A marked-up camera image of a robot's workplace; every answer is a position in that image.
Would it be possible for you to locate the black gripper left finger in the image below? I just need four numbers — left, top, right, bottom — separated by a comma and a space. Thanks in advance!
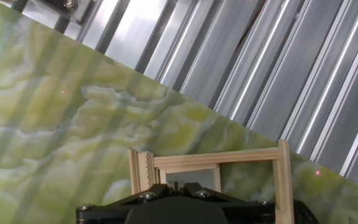
119, 181, 177, 205

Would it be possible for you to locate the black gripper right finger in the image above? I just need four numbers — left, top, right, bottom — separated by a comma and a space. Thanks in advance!
175, 181, 232, 203

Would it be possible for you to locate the wooden sliding window sash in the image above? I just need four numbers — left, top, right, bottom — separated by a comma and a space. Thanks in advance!
158, 163, 223, 193

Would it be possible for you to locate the green marble pattern mat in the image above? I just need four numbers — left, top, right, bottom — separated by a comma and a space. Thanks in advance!
0, 0, 358, 224

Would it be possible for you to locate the black C-clamp with steel screw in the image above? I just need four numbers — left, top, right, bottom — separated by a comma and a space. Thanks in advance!
292, 198, 321, 224

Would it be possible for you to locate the wooden model window frame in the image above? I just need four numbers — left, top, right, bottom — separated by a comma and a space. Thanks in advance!
128, 139, 295, 224

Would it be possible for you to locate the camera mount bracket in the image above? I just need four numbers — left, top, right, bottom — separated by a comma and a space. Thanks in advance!
42, 0, 93, 25

